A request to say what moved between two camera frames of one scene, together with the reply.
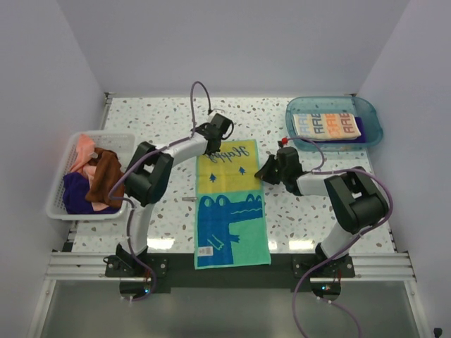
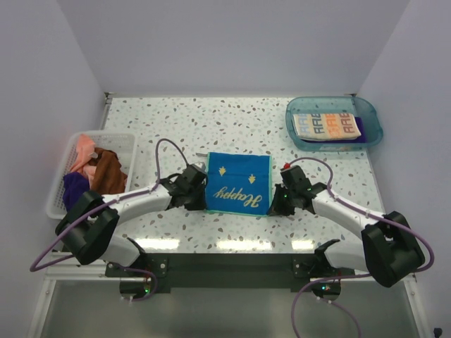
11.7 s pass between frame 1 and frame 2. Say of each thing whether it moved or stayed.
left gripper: moved
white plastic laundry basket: stayed
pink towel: stayed
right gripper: moved
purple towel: stayed
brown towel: stayed
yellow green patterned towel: moved
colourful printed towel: stayed
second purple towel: stayed
